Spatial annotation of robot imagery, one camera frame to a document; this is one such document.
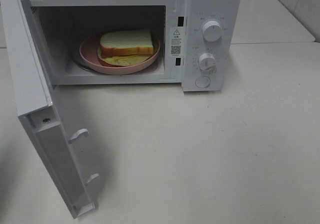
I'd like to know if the round door release button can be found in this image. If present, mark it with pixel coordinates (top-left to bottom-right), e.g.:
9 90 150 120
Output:
195 76 211 88

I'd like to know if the white bread sandwich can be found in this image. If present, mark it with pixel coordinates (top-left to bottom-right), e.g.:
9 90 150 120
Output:
97 29 155 67

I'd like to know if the pink round plate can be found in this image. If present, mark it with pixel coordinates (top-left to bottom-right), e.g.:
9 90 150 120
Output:
79 33 161 75

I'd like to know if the white microwave door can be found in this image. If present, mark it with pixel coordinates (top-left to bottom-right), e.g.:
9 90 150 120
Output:
0 0 97 218

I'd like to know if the white lower microwave knob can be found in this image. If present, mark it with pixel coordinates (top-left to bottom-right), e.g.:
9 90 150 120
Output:
198 53 217 71

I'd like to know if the white microwave knob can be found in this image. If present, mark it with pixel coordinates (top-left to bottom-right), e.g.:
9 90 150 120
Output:
201 19 223 42
198 53 217 71

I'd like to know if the white microwave oven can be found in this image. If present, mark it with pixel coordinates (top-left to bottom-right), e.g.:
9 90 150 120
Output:
30 0 240 91

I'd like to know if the white upper microwave knob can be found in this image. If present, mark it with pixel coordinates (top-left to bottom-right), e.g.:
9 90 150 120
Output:
201 19 223 42

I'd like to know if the glass microwave turntable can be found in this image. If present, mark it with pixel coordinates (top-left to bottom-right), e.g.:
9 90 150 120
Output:
74 52 164 75

